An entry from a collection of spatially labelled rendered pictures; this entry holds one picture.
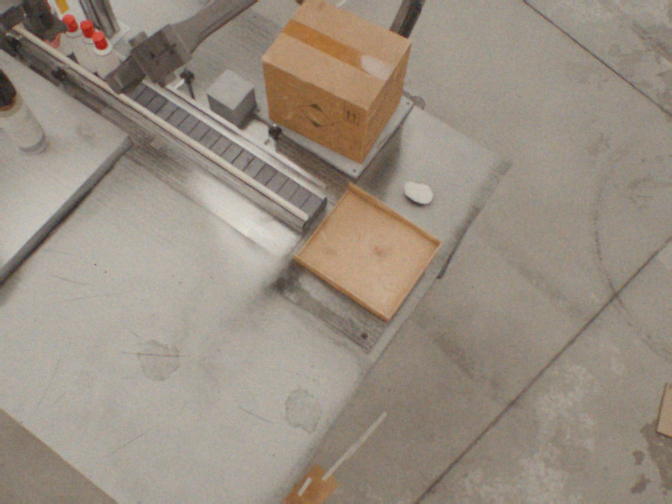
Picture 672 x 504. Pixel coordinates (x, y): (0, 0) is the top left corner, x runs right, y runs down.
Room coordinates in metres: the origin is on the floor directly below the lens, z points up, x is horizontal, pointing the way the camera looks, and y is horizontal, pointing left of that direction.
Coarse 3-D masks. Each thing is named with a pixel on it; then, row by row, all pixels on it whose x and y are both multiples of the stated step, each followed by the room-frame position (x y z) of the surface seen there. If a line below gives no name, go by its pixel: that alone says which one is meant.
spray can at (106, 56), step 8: (96, 32) 1.18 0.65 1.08; (96, 40) 1.15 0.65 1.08; (104, 40) 1.16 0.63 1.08; (96, 48) 1.15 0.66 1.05; (104, 48) 1.15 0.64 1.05; (112, 48) 1.17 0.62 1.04; (96, 56) 1.15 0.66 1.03; (104, 56) 1.14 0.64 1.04; (112, 56) 1.15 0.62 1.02; (104, 64) 1.14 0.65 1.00; (112, 64) 1.15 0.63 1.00; (104, 72) 1.14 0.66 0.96
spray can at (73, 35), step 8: (64, 16) 1.22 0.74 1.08; (72, 16) 1.22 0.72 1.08; (72, 24) 1.21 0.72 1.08; (72, 32) 1.20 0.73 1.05; (80, 32) 1.21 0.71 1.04; (72, 40) 1.19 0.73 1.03; (80, 40) 1.20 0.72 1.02; (72, 48) 1.20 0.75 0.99; (80, 48) 1.19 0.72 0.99; (80, 56) 1.19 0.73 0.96; (88, 56) 1.20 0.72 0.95; (80, 64) 1.19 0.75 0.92; (88, 64) 1.19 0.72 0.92
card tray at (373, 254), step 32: (352, 192) 0.89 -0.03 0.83; (352, 224) 0.80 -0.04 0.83; (384, 224) 0.80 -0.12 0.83; (416, 224) 0.79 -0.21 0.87; (320, 256) 0.70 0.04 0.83; (352, 256) 0.70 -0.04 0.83; (384, 256) 0.71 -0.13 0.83; (416, 256) 0.71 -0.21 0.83; (352, 288) 0.61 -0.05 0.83; (384, 288) 0.62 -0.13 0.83; (384, 320) 0.53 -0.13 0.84
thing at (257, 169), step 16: (16, 32) 1.32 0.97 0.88; (64, 64) 1.22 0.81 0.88; (112, 96) 1.14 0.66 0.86; (128, 96) 1.13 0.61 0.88; (144, 96) 1.13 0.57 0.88; (160, 96) 1.13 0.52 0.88; (160, 112) 1.08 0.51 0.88; (176, 112) 1.08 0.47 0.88; (176, 128) 1.03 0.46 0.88; (192, 128) 1.04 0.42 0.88; (208, 128) 1.04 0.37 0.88; (208, 144) 0.99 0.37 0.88; (224, 144) 0.99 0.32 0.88; (224, 160) 0.94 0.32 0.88; (240, 160) 0.94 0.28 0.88; (256, 160) 0.95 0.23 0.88; (256, 176) 0.90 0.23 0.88; (272, 176) 0.90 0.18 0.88; (288, 176) 0.91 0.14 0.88; (288, 192) 0.86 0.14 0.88; (304, 192) 0.86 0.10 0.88; (304, 208) 0.81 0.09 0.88
